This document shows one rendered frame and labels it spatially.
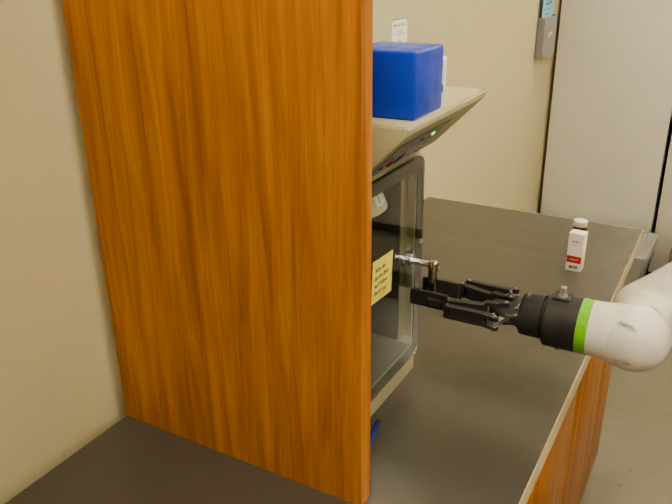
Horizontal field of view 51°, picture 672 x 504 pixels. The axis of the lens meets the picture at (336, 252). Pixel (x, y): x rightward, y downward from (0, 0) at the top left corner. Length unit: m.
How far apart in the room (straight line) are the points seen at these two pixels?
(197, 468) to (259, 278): 0.37
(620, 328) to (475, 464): 0.32
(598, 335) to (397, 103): 0.50
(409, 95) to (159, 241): 0.45
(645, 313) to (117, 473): 0.88
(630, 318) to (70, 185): 0.91
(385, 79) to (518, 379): 0.72
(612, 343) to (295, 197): 0.56
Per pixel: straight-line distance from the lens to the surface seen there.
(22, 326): 1.21
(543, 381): 1.46
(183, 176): 1.05
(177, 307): 1.16
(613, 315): 1.20
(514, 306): 1.25
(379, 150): 0.95
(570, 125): 4.10
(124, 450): 1.30
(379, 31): 1.09
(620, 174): 4.11
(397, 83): 0.96
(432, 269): 1.27
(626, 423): 3.08
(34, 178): 1.17
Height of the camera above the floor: 1.71
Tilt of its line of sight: 23 degrees down
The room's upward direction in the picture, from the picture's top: 1 degrees counter-clockwise
